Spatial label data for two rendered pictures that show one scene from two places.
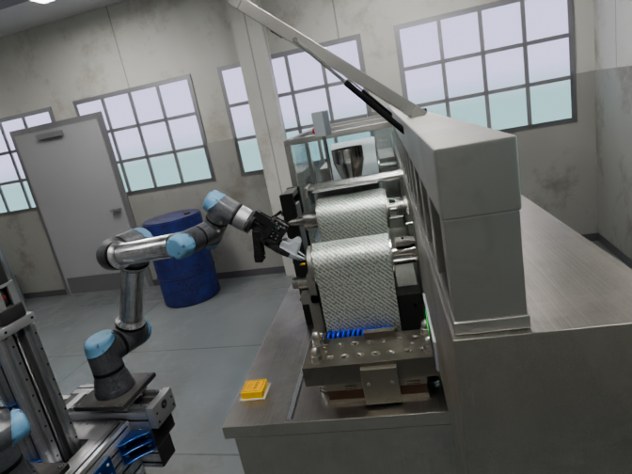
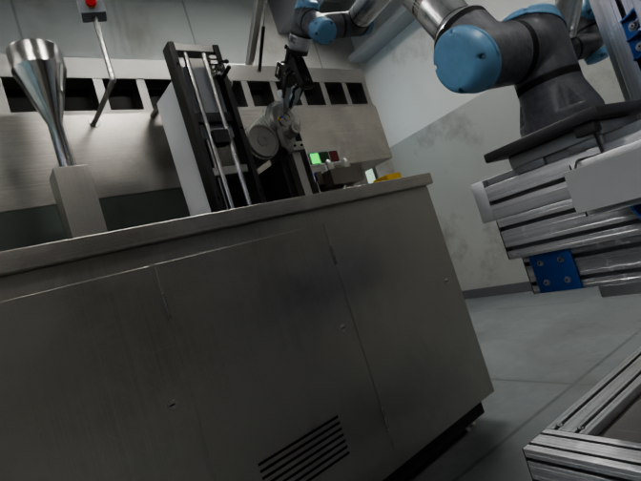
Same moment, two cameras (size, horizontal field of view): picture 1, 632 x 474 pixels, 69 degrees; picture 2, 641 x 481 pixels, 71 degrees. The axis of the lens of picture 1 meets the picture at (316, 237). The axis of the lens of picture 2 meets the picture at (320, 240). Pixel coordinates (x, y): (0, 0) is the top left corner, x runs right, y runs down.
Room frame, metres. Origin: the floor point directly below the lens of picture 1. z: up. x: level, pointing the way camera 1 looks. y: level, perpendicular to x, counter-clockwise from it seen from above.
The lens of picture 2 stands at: (2.63, 1.07, 0.71)
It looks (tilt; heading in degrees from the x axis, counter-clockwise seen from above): 3 degrees up; 221
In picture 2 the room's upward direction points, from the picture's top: 17 degrees counter-clockwise
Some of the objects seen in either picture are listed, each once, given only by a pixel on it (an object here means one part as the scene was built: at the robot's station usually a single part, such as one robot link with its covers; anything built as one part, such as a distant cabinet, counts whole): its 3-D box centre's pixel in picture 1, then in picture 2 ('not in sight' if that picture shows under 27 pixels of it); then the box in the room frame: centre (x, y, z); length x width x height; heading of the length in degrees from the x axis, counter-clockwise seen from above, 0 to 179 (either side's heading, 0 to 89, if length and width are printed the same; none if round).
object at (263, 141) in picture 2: not in sight; (247, 153); (1.50, -0.12, 1.18); 0.26 x 0.12 x 0.12; 79
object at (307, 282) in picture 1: (313, 315); (299, 167); (1.45, 0.06, 1.05); 0.06 x 0.05 x 0.31; 79
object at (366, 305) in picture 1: (360, 310); (291, 169); (1.32, -0.09, 1.09); 0.23 x 0.01 x 0.18; 79
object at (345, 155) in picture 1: (347, 154); (36, 62); (2.09, -0.21, 1.50); 0.14 x 0.14 x 0.06
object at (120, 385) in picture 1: (111, 377); (555, 103); (1.63, 0.90, 0.87); 0.15 x 0.15 x 0.10
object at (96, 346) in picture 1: (103, 351); (532, 48); (1.64, 0.89, 0.98); 0.13 x 0.12 x 0.14; 152
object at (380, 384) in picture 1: (381, 385); not in sight; (1.10, -0.10, 0.97); 0.10 x 0.03 x 0.11; 79
